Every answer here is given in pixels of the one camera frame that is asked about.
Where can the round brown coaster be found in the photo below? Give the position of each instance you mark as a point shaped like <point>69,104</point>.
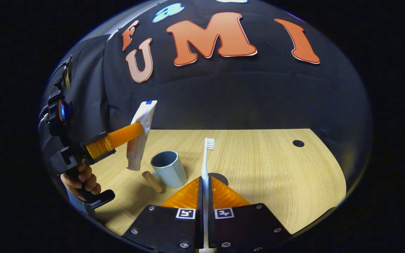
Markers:
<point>220,178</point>

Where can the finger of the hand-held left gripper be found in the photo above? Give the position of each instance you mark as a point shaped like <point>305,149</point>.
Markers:
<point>118,138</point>

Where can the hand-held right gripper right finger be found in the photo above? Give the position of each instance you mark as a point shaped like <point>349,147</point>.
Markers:
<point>241,228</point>

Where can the white toothbrush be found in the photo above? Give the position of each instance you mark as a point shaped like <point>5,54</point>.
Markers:
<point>206,158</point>

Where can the white toothpaste tube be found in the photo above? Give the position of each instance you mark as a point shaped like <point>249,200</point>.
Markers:
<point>142,116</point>

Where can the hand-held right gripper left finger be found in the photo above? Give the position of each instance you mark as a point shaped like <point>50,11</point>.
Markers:
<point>167,228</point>

